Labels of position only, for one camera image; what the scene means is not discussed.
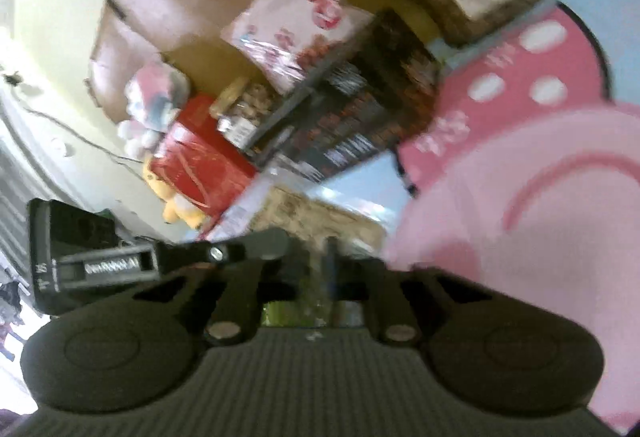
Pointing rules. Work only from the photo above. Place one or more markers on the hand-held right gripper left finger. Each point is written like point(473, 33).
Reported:
point(235, 302)

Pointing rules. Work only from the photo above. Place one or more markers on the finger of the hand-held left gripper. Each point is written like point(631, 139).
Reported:
point(225, 251)

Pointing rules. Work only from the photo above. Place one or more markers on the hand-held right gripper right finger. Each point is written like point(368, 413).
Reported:
point(385, 302)

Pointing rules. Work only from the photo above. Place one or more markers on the green snack packet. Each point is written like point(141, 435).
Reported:
point(280, 312)

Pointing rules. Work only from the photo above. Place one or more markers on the beige printed snack packet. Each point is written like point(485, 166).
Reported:
point(310, 212)

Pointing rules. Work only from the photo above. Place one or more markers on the black snack box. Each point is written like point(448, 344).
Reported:
point(360, 117)

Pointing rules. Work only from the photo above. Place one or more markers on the yellow plush chick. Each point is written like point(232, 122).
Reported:
point(180, 209)

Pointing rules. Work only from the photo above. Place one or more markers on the red gift bag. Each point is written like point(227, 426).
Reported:
point(200, 167)

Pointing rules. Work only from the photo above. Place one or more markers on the white pink plush rabbit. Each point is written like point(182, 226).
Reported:
point(137, 139)

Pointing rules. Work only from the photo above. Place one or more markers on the small clear gold-lidded jar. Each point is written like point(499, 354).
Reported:
point(245, 112)

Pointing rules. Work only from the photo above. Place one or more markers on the teal pink plush toy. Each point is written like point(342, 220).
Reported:
point(155, 92)

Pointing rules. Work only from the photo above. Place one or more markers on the printed cartoon pig blanket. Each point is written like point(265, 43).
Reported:
point(525, 177)

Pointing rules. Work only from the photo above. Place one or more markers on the pink snack bag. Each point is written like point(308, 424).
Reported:
point(295, 17)

